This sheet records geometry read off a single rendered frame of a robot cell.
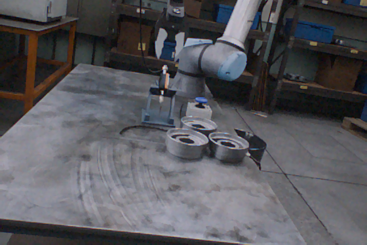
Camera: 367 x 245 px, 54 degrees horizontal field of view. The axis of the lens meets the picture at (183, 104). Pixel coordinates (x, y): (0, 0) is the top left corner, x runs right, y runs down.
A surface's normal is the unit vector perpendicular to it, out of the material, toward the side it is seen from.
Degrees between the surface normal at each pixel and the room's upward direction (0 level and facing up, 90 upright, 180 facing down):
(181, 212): 0
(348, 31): 90
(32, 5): 87
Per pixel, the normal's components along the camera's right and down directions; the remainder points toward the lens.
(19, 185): 0.18, -0.94
